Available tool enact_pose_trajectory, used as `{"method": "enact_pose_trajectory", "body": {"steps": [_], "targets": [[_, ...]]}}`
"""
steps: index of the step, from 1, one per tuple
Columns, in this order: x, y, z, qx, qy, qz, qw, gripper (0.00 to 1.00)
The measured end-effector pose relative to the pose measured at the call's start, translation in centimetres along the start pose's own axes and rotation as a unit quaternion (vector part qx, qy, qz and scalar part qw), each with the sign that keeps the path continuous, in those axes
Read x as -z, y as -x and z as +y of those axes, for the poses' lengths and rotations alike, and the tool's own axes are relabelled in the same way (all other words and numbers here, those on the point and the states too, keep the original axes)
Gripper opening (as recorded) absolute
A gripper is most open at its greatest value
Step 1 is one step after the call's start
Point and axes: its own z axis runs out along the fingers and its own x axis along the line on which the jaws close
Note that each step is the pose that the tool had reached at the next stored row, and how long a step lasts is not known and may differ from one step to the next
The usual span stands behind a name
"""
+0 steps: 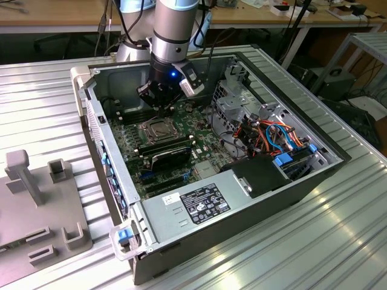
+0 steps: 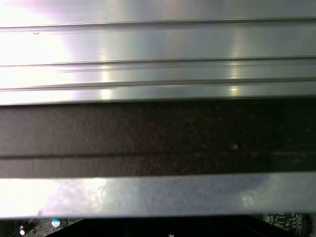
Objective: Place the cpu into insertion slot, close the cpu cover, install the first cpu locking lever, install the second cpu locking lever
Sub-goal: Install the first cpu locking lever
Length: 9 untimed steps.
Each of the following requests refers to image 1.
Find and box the silver topped CPU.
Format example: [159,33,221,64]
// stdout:
[151,122,174,138]

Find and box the metal socket cover frame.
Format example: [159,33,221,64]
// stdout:
[140,118,180,143]

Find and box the black RAM slot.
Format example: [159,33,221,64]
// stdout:
[119,106,174,121]
[117,104,172,118]
[138,142,196,159]
[137,140,195,156]
[135,137,194,154]
[120,109,175,125]
[116,102,171,115]
[134,135,192,152]

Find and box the CPU socket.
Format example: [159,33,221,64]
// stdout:
[137,117,186,147]

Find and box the black expansion slot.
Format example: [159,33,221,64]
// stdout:
[140,174,184,190]

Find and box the silver metal drive cage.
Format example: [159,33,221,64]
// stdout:
[210,79,262,152]

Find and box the green motherboard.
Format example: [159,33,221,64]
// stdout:
[107,101,241,201]

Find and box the black graphics card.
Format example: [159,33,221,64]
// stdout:
[149,146,194,174]

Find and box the silver chipset heatsink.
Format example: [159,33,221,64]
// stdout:
[194,161,222,179]

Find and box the wooden desk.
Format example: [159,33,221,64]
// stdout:
[0,0,384,34]

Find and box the small white box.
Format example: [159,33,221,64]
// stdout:
[270,3,311,18]

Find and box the black plastic shroud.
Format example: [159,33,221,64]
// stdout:
[220,155,293,199]

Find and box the silver power supply unit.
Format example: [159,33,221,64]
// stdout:
[140,169,253,246]

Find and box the blue disk carrier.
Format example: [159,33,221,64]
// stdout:
[272,152,297,167]

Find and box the blue case latch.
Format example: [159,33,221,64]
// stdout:
[116,228,134,244]

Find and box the black and silver PC case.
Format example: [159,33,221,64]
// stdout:
[70,51,353,286]

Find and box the brown cardboard box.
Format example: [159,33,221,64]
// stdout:
[328,5,368,21]

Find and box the grey parts rack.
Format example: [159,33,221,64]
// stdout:
[0,149,93,290]

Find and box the black bracket wrist camera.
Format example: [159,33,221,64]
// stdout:
[135,84,153,103]

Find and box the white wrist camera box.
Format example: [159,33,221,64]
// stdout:
[178,59,206,98]

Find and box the black camera cable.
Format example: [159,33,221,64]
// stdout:
[193,27,237,93]

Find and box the orange red wire bundle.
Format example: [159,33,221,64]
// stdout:
[233,118,313,160]

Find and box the blue wire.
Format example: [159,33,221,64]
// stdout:
[265,122,307,150]

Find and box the black box with handle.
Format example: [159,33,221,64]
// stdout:
[308,68,357,103]

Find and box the grey metal frame table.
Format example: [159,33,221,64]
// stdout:
[313,31,387,101]

